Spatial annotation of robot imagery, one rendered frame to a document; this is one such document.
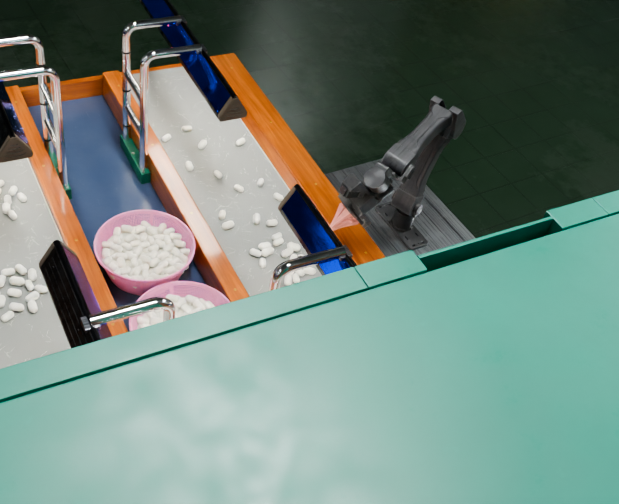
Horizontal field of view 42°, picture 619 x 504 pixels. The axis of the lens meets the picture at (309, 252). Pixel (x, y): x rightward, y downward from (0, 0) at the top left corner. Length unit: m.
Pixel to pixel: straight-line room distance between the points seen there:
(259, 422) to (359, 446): 0.08
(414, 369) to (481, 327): 0.09
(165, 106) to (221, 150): 0.27
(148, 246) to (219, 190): 0.31
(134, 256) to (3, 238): 0.34
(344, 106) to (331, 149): 0.36
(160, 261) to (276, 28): 2.63
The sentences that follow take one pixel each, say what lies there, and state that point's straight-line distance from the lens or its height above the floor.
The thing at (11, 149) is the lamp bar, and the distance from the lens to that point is 2.03.
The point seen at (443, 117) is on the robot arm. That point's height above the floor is 1.10.
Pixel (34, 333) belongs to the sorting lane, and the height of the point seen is 0.74.
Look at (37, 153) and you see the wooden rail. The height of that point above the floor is 0.77.
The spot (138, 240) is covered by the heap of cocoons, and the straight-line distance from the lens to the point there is 2.26.
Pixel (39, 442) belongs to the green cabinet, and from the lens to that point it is 0.67.
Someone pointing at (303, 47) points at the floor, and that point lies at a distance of 4.52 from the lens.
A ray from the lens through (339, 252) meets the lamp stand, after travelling 1.76.
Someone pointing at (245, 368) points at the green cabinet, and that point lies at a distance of 0.71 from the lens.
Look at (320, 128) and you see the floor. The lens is 3.96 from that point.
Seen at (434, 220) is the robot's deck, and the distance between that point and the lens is 2.59.
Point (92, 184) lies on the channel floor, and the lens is 2.52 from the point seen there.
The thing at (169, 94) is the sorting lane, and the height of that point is 0.74.
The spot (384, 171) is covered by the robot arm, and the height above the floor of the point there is 1.06.
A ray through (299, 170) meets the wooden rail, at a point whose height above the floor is 0.76.
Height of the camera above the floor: 2.36
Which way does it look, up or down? 45 degrees down
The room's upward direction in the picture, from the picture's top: 12 degrees clockwise
